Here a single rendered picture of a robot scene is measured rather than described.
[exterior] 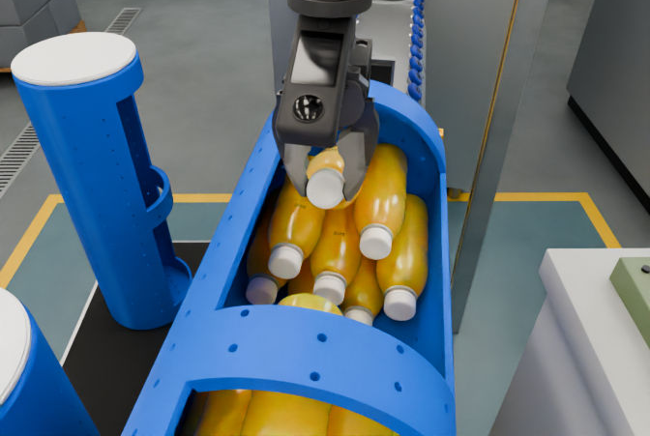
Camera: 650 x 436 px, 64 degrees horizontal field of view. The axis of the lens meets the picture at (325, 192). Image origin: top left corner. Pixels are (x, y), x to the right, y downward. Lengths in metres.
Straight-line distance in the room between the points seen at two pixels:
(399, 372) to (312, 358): 0.07
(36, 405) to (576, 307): 0.61
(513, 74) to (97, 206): 1.09
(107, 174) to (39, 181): 1.51
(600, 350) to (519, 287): 1.64
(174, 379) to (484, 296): 1.77
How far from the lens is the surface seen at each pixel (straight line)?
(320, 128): 0.39
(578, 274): 0.62
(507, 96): 1.35
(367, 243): 0.64
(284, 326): 0.41
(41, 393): 0.75
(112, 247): 1.56
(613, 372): 0.55
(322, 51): 0.43
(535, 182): 2.74
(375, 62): 1.15
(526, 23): 1.28
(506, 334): 2.03
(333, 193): 0.53
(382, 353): 0.42
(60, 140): 1.38
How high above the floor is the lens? 1.56
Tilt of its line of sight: 39 degrees down
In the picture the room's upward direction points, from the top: straight up
